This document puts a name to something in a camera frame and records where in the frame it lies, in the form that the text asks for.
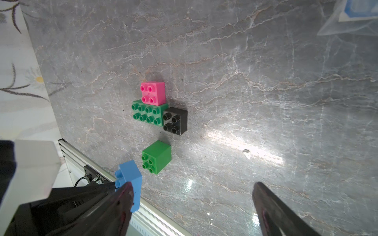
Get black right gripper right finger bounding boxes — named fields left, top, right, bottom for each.
left=252, top=182, right=319, bottom=236

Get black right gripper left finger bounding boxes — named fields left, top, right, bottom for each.
left=48, top=182, right=134, bottom=236

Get blue lego brick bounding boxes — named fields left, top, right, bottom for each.
left=115, top=160, right=142, bottom=213

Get dark green long lego brick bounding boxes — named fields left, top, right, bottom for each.
left=132, top=99, right=169, bottom=127

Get black lego brick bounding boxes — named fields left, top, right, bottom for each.
left=162, top=107, right=188, bottom=136

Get pink lego brick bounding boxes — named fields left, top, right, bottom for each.
left=140, top=81, right=166, bottom=106

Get light green lego brick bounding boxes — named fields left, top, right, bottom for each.
left=141, top=141, right=172, bottom=175

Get bagged blue face masks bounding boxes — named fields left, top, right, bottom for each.
left=318, top=0, right=378, bottom=36

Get aluminium rail frame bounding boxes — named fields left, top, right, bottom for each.
left=59, top=139, right=190, bottom=236

